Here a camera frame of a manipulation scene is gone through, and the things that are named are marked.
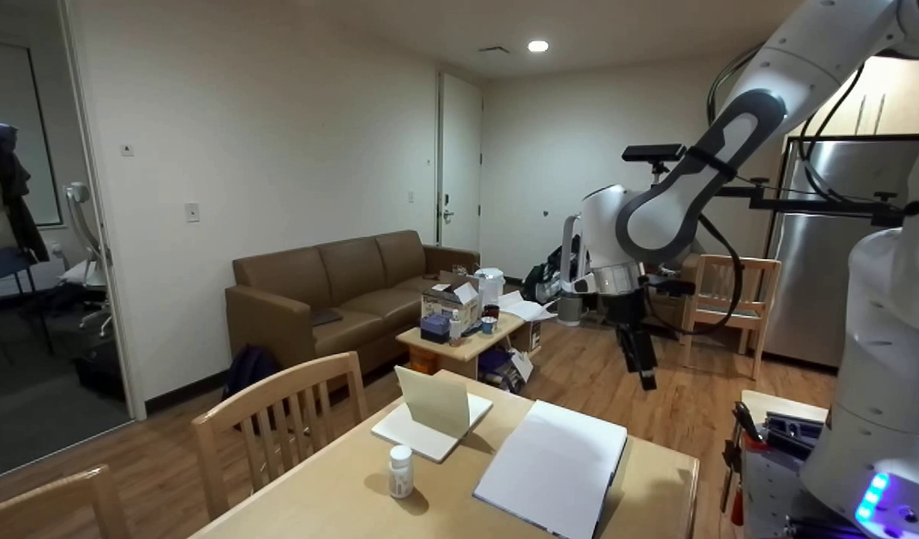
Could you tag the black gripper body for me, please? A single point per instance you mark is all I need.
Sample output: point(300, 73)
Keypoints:
point(627, 315)

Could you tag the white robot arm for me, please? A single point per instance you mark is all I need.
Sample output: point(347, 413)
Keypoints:
point(865, 462)

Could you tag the white tower fan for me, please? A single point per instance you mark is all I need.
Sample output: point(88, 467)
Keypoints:
point(570, 306)

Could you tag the wooden chair in background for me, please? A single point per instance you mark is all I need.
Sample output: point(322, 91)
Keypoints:
point(734, 294)

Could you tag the wooden coffee table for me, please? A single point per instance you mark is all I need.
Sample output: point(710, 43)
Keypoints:
point(463, 354)

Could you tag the wooden side cart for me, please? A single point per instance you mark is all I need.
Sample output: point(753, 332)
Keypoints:
point(764, 455)

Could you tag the stainless steel refrigerator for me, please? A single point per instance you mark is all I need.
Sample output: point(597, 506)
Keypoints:
point(813, 245)

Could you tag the box on coffee table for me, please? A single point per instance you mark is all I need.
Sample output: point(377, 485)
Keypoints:
point(448, 312)

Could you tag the white pill bottle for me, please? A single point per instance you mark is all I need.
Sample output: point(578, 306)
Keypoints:
point(398, 471)

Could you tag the brown leather sofa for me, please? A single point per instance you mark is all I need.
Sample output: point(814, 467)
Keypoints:
point(352, 294)

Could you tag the white door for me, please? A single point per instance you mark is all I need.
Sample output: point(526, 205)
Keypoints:
point(458, 161)

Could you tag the ceiling light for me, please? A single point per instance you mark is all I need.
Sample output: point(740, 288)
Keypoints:
point(538, 44)

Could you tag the dark blue backpack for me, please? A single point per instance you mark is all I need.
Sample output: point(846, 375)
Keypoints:
point(249, 366)

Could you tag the wooden dining chair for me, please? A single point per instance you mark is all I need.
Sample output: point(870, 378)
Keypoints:
point(279, 420)

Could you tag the wooden chair near corner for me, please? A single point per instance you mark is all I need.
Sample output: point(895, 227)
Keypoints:
point(62, 498)

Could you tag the black camera on stand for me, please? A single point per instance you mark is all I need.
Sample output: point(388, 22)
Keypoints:
point(654, 154)

